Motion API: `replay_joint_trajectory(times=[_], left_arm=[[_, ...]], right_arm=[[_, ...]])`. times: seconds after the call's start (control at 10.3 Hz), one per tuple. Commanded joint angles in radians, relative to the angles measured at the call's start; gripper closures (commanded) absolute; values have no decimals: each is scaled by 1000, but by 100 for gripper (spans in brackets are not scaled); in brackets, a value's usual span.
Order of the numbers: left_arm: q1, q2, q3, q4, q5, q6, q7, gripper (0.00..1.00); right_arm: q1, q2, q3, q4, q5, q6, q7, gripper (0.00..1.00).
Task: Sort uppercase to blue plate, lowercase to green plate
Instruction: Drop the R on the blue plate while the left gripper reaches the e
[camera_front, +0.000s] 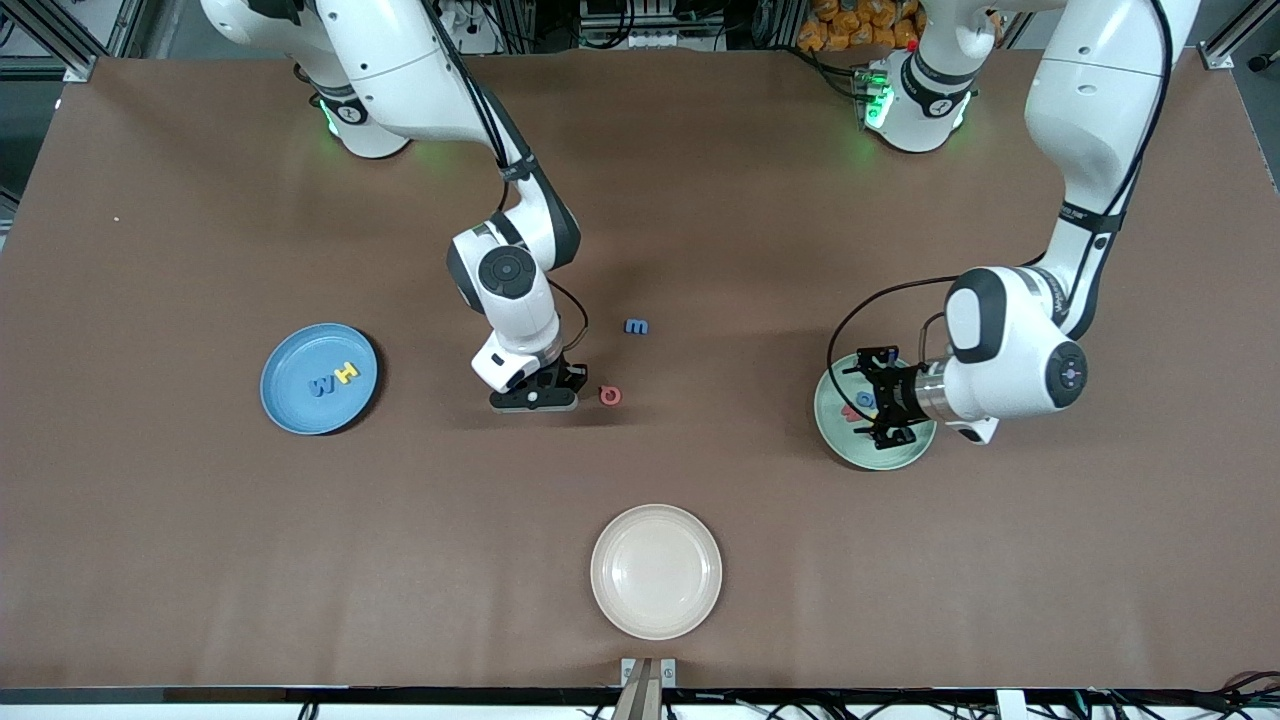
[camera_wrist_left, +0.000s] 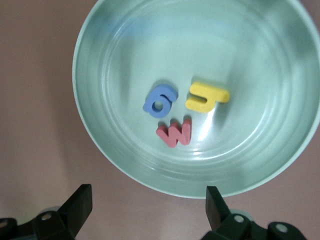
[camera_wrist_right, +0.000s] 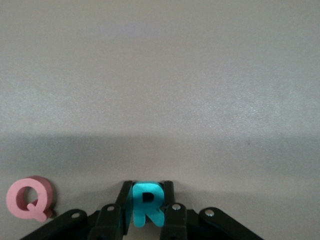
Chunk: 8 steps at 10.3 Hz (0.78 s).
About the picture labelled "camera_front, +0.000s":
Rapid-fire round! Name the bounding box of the green plate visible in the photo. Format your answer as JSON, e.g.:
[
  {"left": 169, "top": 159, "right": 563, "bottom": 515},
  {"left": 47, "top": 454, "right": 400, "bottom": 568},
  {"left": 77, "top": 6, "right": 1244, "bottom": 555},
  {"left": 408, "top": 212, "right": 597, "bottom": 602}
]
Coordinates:
[{"left": 813, "top": 351, "right": 939, "bottom": 472}]

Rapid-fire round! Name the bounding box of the cream plate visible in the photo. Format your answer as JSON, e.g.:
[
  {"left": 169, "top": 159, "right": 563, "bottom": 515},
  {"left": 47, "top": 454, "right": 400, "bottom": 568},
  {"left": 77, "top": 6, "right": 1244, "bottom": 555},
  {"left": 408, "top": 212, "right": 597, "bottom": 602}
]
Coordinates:
[{"left": 590, "top": 503, "right": 723, "bottom": 641}]

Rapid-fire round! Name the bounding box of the blue plate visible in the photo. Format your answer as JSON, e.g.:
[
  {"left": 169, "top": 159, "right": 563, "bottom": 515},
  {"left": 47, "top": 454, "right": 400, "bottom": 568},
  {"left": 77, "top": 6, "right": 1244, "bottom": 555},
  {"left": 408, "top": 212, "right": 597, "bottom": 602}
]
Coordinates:
[{"left": 260, "top": 322, "right": 380, "bottom": 437}]

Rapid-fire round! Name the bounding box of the brown table cover sheet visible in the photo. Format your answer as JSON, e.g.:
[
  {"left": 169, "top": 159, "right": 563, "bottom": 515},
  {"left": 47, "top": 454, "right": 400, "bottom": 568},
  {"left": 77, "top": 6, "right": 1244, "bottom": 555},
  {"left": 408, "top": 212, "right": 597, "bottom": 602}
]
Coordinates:
[{"left": 0, "top": 48, "right": 1280, "bottom": 691}]

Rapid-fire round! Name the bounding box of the bag of orange items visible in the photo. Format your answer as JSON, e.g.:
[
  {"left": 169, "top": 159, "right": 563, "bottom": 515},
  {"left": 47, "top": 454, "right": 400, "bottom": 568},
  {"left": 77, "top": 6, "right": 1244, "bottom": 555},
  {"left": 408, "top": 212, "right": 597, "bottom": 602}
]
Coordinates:
[{"left": 797, "top": 0, "right": 926, "bottom": 53}]

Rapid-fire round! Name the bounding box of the metal table edge bracket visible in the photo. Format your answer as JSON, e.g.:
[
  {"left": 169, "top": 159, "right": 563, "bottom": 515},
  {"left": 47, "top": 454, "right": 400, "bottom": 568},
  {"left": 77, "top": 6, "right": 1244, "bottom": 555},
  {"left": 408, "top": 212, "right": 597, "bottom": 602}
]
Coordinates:
[{"left": 620, "top": 657, "right": 678, "bottom": 720}]

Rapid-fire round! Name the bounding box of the tangle of floor cables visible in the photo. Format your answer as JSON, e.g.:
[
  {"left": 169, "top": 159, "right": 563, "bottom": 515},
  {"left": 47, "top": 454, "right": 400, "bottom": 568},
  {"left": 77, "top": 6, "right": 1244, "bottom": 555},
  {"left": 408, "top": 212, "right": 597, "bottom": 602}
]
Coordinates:
[{"left": 1040, "top": 672, "right": 1280, "bottom": 720}]

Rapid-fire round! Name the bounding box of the black table edge rail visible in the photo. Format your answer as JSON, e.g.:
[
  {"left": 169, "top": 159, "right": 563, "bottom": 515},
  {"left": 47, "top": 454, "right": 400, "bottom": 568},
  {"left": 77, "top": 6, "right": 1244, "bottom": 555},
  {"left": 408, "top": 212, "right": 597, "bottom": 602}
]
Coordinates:
[{"left": 0, "top": 685, "right": 1280, "bottom": 707}]

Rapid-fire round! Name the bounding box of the aluminium frame profile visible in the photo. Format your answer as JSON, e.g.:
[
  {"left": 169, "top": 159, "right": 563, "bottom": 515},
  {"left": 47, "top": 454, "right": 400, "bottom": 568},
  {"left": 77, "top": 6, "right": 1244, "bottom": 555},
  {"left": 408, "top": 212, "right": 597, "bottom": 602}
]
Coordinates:
[
  {"left": 0, "top": 0, "right": 151, "bottom": 83},
  {"left": 1200, "top": 0, "right": 1280, "bottom": 71}
]

